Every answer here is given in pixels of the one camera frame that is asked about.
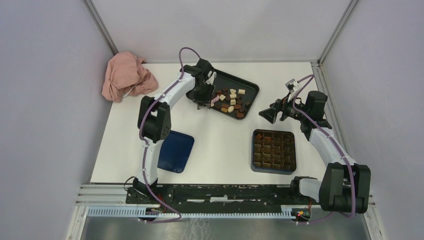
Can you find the black chocolate tray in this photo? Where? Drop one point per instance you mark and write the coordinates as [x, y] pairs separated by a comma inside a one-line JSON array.
[[227, 86]]

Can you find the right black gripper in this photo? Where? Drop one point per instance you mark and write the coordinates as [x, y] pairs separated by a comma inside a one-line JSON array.
[[270, 114]]

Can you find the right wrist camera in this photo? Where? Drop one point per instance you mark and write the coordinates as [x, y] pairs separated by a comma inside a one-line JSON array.
[[292, 86]]

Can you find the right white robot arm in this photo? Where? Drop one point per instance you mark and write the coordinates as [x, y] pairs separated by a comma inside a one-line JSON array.
[[345, 185]]

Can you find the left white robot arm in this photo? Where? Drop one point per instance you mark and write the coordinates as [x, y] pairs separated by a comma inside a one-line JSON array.
[[154, 123]]

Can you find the pink cat paw tongs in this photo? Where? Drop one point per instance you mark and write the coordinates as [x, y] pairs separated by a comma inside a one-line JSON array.
[[214, 99]]

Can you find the blue tin lid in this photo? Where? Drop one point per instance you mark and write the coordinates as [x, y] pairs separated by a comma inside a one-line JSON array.
[[175, 152]]

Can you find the pink cloth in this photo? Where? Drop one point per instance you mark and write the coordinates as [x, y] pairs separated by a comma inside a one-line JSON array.
[[126, 76]]

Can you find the blue chocolate box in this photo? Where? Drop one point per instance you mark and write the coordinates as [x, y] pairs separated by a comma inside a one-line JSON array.
[[275, 153]]

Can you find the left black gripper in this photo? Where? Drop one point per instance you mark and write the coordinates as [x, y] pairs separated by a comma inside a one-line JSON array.
[[206, 98]]

